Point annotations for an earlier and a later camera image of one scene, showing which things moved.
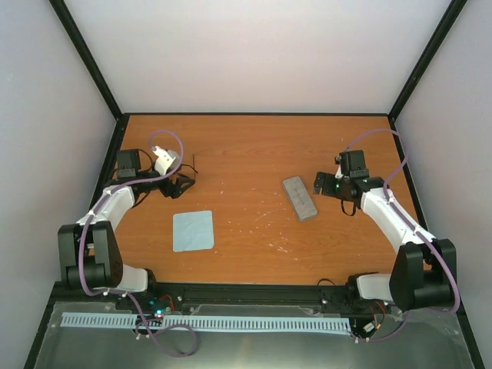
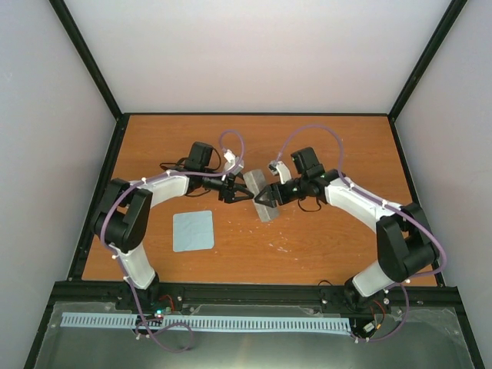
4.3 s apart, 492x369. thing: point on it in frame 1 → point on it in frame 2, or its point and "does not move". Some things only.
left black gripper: (175, 191) → (227, 193)
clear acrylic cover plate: (382, 336) does not move
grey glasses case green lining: (300, 198) → (257, 183)
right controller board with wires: (370, 328) does not move
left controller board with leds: (159, 306) does not move
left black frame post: (78, 42) does not move
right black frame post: (440, 32) does not move
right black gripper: (327, 187) → (270, 191)
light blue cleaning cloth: (193, 231) does not move
